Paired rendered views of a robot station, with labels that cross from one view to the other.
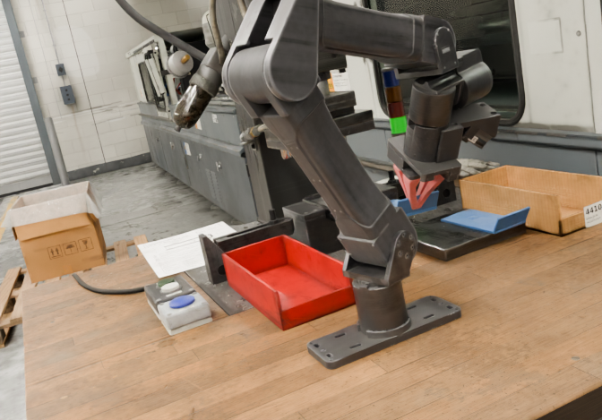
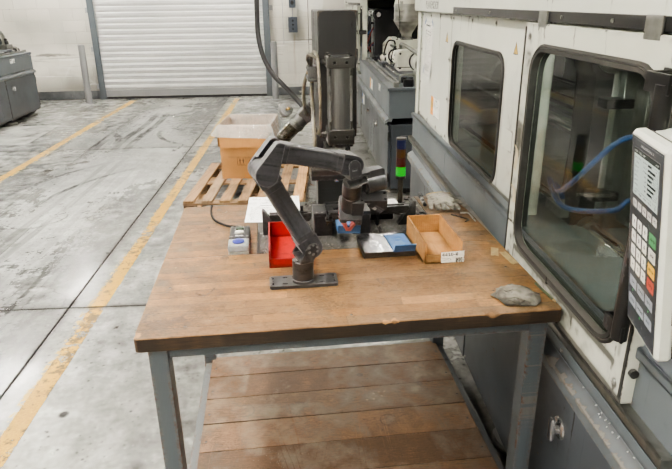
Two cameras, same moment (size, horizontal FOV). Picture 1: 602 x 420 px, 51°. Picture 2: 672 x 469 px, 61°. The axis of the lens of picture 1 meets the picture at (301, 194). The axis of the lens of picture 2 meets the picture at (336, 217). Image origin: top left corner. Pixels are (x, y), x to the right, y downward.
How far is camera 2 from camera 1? 0.99 m
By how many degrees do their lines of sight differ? 17
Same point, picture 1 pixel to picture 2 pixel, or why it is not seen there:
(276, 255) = not seen: hidden behind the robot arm
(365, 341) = (290, 283)
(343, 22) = (299, 156)
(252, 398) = (236, 290)
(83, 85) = (307, 19)
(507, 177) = (438, 221)
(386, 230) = (305, 241)
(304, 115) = (271, 192)
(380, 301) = (298, 269)
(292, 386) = (252, 291)
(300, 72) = (270, 176)
